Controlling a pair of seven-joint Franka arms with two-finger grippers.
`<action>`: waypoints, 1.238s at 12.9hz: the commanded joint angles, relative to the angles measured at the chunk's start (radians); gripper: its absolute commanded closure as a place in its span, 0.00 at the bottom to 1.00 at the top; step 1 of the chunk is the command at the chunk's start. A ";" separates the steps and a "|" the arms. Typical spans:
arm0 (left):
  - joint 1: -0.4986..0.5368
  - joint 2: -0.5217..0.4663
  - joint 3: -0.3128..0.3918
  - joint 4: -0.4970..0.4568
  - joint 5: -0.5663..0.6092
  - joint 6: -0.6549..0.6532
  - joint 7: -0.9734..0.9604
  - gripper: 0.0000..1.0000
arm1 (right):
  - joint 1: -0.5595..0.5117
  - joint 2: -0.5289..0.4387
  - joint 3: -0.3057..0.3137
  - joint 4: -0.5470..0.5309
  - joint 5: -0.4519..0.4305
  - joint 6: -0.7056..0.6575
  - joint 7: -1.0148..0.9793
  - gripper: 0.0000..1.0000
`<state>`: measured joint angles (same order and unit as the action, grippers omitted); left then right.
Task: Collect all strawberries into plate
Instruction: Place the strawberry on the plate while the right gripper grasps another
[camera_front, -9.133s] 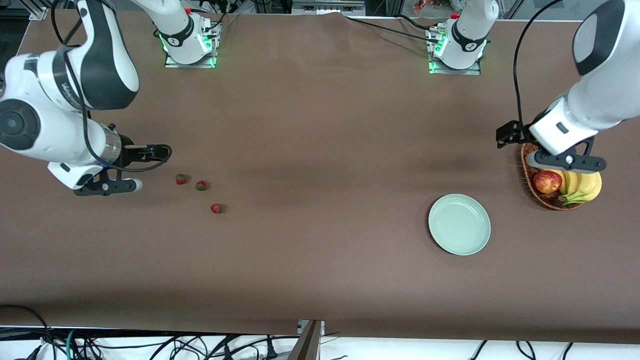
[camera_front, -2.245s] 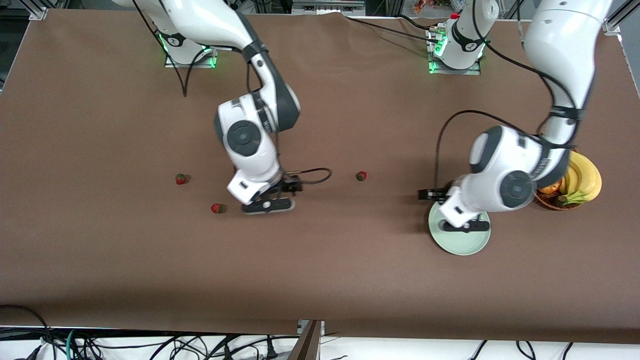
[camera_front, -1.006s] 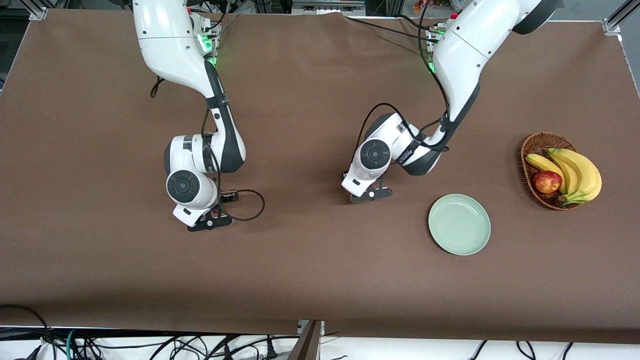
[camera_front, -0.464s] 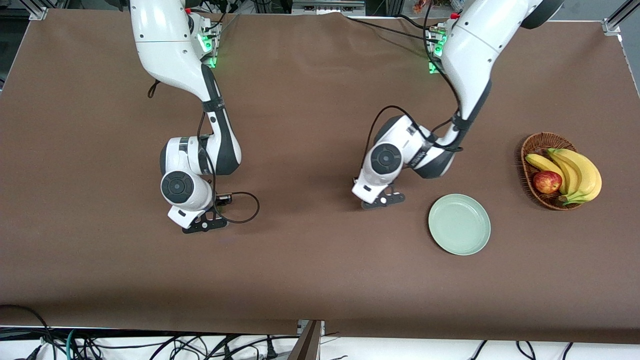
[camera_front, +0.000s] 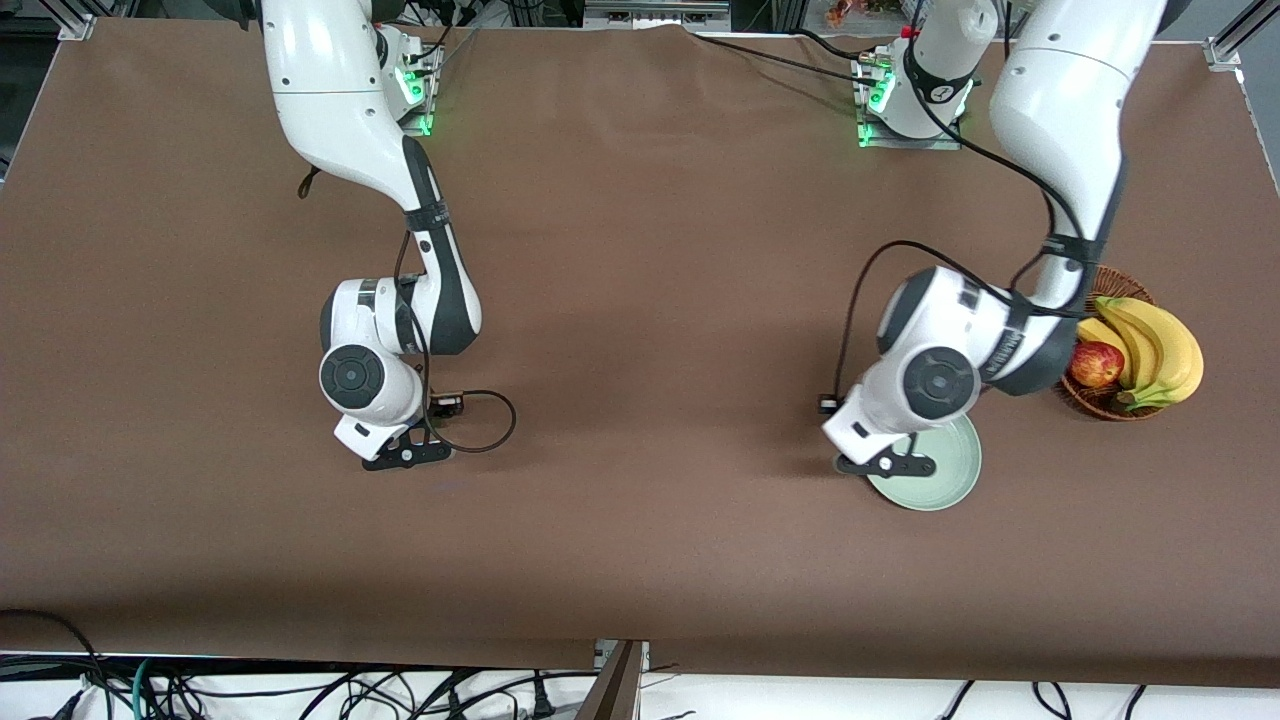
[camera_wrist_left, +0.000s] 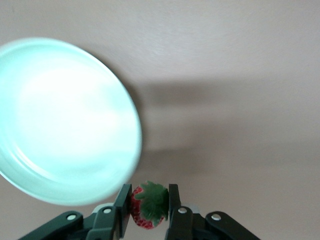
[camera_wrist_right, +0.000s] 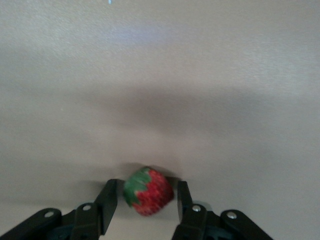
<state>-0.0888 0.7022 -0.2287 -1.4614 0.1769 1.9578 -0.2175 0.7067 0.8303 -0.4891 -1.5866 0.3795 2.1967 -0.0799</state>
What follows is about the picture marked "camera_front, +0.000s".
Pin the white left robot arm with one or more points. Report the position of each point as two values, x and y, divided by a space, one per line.
1060 120

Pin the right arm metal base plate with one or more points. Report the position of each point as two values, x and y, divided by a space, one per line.
420 128

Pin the brown wicker basket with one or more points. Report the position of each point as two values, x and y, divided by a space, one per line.
1120 280

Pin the small yellow banana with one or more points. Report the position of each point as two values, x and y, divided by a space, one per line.
1105 340

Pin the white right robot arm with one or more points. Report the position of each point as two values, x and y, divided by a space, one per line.
330 100

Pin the red apple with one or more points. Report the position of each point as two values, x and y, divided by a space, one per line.
1097 365

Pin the pale green round plate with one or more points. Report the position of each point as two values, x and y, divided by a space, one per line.
950 470

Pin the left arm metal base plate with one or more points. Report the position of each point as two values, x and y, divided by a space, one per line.
910 145

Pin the table cover cloth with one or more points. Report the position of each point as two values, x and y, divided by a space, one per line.
640 300

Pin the brown wooden post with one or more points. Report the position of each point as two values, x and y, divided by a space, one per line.
612 690

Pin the large yellow banana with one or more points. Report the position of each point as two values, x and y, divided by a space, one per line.
1182 362

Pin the aluminium corner bracket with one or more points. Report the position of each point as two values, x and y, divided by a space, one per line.
78 28
1222 52

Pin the aluminium frame bar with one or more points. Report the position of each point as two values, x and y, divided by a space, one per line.
655 12

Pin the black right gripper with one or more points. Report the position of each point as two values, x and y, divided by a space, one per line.
430 419

